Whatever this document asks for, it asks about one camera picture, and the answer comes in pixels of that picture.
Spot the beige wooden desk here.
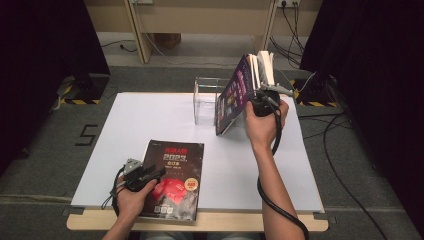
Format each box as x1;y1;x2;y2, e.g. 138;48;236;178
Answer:
83;0;323;66

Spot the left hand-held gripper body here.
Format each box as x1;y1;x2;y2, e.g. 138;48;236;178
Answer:
123;158;158;193

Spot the person's left hand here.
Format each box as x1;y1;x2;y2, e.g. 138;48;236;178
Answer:
115;176;162;224

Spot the black and red magazine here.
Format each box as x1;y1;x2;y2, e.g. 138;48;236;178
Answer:
139;139;205;222

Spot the light wooden table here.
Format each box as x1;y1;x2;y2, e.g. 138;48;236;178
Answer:
66;91;330;233

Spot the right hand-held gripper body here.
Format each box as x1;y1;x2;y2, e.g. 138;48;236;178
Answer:
249;83;294;118

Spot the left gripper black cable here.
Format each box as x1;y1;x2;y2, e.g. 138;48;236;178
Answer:
100;166;126;218

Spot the short black floor cable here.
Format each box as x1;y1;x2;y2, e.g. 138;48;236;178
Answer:
99;39;138;54

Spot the long black floor cable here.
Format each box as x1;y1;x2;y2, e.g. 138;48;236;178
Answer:
322;112;389;240

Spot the black curtain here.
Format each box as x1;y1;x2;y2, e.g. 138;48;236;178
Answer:
0;0;111;176
299;0;424;231

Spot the black stand base striped tape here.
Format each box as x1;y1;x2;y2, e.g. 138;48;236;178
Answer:
58;73;111;106
289;74;339;108

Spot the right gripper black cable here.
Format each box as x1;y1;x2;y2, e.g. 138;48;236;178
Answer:
256;96;310;240

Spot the thin black floor cable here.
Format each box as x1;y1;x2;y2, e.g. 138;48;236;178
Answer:
298;111;354;140

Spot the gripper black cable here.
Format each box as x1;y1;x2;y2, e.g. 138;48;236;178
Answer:
100;166;126;218
256;96;310;240

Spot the black cable bundle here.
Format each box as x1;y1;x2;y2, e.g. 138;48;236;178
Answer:
269;1;306;68

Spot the clear acrylic book holder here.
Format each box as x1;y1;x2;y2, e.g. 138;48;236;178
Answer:
192;77;246;129

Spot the person's right hand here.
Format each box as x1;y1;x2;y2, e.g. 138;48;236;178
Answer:
245;99;290;148

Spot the brown cardboard box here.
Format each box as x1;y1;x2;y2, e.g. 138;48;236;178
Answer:
153;32;183;51

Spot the white picture grid book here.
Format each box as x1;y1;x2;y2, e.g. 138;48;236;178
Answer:
259;50;276;87

